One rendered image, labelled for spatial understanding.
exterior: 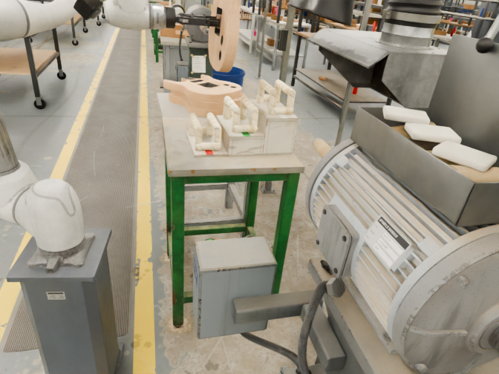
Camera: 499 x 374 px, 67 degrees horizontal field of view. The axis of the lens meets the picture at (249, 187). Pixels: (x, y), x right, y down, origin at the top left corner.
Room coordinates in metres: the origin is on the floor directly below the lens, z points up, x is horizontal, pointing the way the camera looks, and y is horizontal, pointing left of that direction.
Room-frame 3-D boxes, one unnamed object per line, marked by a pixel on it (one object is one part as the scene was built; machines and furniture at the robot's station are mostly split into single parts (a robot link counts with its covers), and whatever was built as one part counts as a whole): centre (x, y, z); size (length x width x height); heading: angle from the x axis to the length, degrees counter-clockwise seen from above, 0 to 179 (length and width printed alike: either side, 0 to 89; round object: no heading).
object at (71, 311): (1.03, 0.64, 0.35); 0.28 x 0.28 x 0.70; 9
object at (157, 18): (1.53, 0.41, 1.46); 0.09 x 0.06 x 0.09; 19
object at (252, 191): (2.01, -0.02, 0.45); 0.05 x 0.05 x 0.90; 17
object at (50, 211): (1.03, 0.65, 0.87); 0.18 x 0.16 x 0.22; 69
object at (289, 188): (1.48, -0.18, 0.45); 0.05 x 0.05 x 0.90; 17
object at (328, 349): (0.51, -0.17, 1.02); 0.13 x 0.04 x 0.04; 17
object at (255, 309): (0.57, -0.09, 1.02); 0.19 x 0.04 x 0.04; 107
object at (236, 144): (1.64, 0.08, 0.98); 0.27 x 0.16 x 0.09; 20
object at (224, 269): (0.55, -0.03, 0.99); 0.24 x 0.21 x 0.26; 17
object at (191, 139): (1.59, 0.22, 0.94); 0.27 x 0.15 x 0.01; 20
